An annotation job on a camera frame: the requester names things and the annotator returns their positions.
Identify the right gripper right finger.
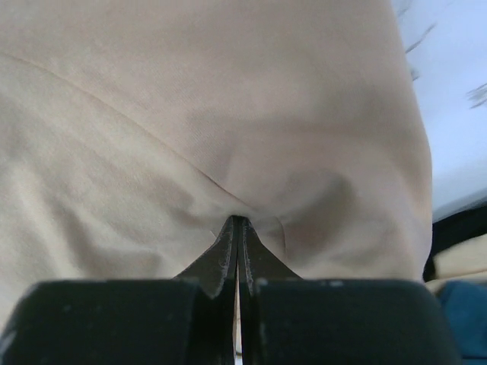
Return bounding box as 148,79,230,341
236,217,462,365

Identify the folded cream t-shirt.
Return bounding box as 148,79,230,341
425,234,487,294

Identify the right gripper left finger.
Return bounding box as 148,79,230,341
1,217,238,364

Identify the beige t-shirt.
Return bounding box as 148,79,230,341
1,1,431,319

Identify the folded black t-shirt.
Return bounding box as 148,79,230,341
423,203,486,282

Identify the folded blue t-shirt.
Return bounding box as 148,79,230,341
438,281,486,364

